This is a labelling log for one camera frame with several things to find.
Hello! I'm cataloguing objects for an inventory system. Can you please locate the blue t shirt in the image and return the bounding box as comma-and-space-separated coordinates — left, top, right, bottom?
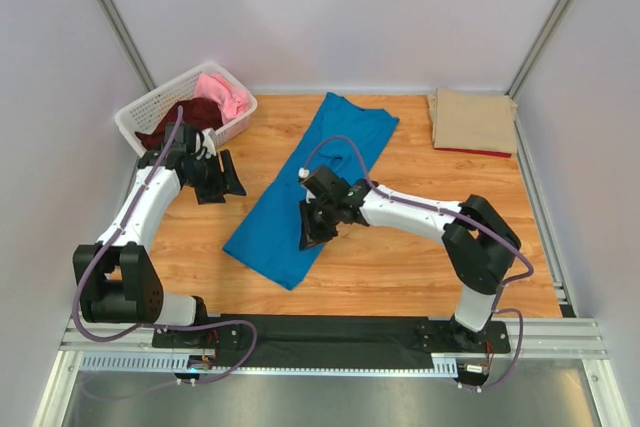
223, 93, 399, 290

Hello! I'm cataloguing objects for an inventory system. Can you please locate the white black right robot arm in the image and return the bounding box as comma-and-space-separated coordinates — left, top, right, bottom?
298, 165, 521, 333

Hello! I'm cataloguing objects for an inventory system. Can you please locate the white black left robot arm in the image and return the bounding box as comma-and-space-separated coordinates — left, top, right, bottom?
72, 123, 246, 329

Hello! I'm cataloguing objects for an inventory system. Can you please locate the dark red t shirt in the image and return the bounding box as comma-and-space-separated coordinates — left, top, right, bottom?
135, 97, 223, 150

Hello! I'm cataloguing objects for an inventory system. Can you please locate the pink t shirt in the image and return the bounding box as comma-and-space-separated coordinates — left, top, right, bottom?
194, 73, 251, 125

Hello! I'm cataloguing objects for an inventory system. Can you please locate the white perforated plastic basket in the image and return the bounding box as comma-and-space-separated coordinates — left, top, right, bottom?
113, 60, 259, 158

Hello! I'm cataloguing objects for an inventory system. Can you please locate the folded beige t shirt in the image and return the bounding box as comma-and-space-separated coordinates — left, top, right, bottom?
428, 89, 517, 156

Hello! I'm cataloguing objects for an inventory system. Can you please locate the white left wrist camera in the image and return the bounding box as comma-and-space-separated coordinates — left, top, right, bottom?
196, 128, 217, 158

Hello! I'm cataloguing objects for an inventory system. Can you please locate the grey slotted cable duct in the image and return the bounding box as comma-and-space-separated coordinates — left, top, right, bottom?
79, 350, 461, 377

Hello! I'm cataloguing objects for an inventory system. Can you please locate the left aluminium corner post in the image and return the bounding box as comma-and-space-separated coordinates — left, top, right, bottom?
97, 0, 156, 91

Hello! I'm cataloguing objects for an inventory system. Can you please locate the aluminium corner post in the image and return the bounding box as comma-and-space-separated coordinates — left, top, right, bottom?
506, 0, 606, 100
97, 0, 156, 91

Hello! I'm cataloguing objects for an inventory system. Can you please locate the right aluminium corner post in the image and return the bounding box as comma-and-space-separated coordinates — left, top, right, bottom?
506, 0, 606, 100

